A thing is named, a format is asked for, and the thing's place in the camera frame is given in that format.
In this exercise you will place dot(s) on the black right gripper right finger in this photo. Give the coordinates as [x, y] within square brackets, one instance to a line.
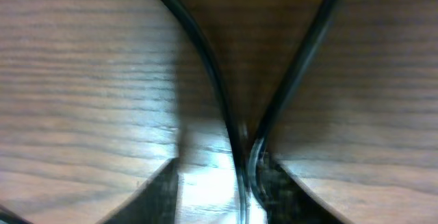
[287, 202]

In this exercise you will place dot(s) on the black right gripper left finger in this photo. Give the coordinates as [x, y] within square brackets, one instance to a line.
[154, 203]

